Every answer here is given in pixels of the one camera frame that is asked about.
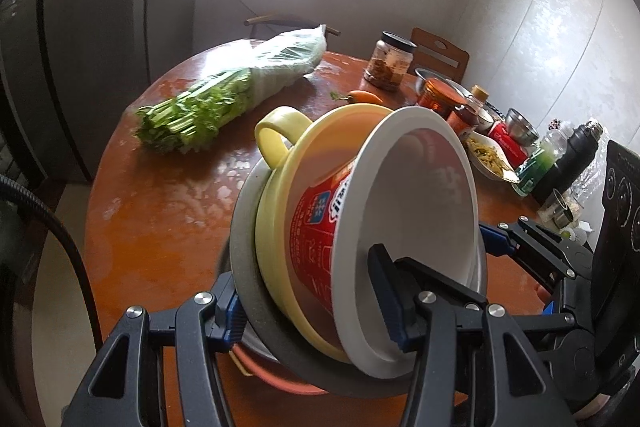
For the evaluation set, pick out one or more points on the large steel bowl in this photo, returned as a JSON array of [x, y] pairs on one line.
[[278, 333]]

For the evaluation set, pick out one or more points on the red instant noodle bowl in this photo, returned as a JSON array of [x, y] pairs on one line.
[[411, 189]]

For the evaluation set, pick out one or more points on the red tissue box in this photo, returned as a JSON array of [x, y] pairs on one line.
[[515, 154]]

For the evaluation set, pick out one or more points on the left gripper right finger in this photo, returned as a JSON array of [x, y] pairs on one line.
[[472, 368]]

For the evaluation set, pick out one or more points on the red chili sauce jar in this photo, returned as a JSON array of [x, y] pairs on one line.
[[438, 96]]

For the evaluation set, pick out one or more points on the dark steel bowl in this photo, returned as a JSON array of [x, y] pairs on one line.
[[422, 74]]

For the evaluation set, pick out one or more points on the small steel bowl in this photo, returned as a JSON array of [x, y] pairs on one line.
[[520, 129]]

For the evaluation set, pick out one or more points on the brown sauce bottle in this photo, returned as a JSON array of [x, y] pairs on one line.
[[463, 119]]

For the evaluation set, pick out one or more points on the clear plastic cup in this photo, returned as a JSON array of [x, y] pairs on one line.
[[555, 198]]

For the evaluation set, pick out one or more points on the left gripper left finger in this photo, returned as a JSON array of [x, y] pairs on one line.
[[124, 385]]

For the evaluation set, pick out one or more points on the green drink plastic bottle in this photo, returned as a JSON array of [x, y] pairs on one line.
[[548, 149]]

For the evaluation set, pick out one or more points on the small steel cup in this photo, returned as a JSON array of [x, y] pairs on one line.
[[562, 216]]

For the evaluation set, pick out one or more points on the fruit in foam net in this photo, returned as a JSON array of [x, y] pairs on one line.
[[570, 233]]

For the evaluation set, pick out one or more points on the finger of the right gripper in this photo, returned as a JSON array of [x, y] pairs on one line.
[[548, 327], [542, 253]]

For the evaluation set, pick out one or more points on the pink bear plastic plate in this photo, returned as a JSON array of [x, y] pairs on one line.
[[271, 373]]

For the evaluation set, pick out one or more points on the black thermos flask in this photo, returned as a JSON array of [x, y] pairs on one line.
[[580, 150]]

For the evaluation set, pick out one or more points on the clear pickle jar black lid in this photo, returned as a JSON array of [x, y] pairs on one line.
[[389, 62]]

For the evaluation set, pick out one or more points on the bagged celery bunch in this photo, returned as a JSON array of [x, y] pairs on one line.
[[191, 120]]

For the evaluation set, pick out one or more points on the white dish with noodles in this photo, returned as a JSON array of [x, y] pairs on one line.
[[489, 159]]

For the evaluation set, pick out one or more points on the white ceramic bowl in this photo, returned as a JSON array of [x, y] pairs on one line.
[[487, 119]]

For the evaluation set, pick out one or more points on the carrot farthest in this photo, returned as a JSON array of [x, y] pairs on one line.
[[357, 97]]

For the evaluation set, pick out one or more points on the wooden chair far side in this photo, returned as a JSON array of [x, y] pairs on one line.
[[278, 19]]

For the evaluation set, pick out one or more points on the grey refrigerator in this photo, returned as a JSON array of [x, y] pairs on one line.
[[69, 68]]

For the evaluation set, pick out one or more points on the yellow enamel bowl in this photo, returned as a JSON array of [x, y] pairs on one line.
[[302, 153]]

